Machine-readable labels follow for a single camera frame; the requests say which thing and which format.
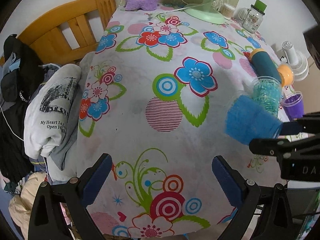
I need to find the white printed t-shirt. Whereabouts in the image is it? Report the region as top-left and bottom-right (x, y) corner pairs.
(23, 64), (82, 171)

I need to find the glass mason jar mug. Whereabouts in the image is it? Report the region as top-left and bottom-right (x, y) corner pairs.
(238, 0), (267, 34)

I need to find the teal speckled clear cup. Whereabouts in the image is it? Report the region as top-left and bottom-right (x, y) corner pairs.
(252, 76), (282, 117)

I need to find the white small fan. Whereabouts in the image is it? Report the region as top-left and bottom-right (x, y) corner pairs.
(280, 41), (309, 82)

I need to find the blue plastic cup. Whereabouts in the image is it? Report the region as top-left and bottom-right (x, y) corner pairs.
(225, 93), (283, 145)

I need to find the orange plastic cup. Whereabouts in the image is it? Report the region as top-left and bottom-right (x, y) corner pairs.
(277, 64), (295, 87)

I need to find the floral tablecloth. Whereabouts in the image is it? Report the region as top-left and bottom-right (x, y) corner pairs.
(77, 6), (281, 238)

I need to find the white fan cable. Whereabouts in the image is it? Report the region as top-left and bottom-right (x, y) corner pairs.
(150, 0), (213, 16)

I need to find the cotton swab container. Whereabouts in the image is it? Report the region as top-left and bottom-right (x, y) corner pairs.
(219, 3), (235, 20)

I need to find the dark teal cup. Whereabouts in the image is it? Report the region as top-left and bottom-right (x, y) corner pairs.
(249, 48), (281, 83)

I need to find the black clothing pile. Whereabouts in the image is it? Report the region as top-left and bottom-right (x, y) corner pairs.
(1, 34), (44, 183)

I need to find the wooden chair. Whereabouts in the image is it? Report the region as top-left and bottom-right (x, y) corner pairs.
(1, 0), (117, 64)

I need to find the purple plastic cup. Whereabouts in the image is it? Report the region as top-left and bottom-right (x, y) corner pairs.
(281, 91), (304, 121)

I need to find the beige jacket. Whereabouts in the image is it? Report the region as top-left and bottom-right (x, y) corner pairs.
(9, 172), (46, 239)

